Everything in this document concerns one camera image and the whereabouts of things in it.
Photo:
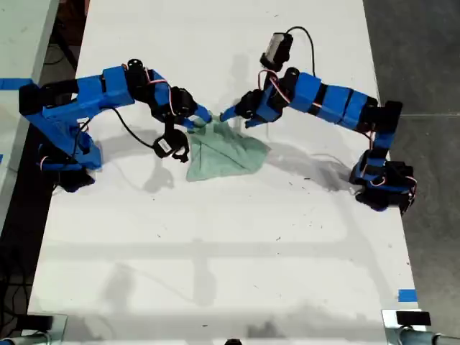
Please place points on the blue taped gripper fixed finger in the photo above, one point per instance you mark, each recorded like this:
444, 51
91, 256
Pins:
203, 114
230, 114

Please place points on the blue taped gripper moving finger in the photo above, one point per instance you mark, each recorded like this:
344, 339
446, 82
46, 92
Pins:
188, 123
255, 122

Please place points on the pale green T-shirt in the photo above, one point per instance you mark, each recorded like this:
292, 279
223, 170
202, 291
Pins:
223, 151

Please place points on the blue and black arm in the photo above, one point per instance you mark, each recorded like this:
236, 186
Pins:
72, 104
345, 104

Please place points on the long blue tape strip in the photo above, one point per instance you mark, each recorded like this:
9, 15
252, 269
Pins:
10, 83

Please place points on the white side table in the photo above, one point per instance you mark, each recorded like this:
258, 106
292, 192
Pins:
18, 39

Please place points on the small round black object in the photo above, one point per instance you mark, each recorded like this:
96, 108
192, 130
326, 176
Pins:
233, 341

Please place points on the short blue tape strip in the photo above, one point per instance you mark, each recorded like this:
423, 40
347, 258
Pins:
407, 295

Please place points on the small black box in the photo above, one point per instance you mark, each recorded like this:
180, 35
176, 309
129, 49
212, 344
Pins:
34, 322
413, 318

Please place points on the grey pipe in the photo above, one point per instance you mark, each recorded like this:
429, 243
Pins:
413, 337

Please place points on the black camera box on stalk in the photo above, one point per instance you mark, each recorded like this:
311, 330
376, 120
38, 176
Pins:
277, 48
170, 145

